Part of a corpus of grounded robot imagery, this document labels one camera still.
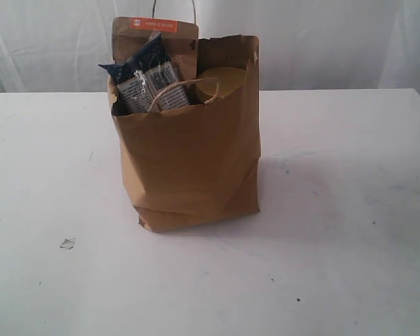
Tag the gold lid plastic jar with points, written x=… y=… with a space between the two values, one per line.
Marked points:
x=219 y=82

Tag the dark blue biscuit packet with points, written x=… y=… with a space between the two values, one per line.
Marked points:
x=141 y=79

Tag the brown kraft pouch orange label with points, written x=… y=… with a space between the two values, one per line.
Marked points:
x=180 y=39

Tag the brown paper bag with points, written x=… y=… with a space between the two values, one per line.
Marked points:
x=199 y=163

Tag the small torn paper scrap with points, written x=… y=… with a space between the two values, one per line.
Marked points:
x=68 y=244

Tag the white curtain backdrop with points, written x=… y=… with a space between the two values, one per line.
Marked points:
x=58 y=45

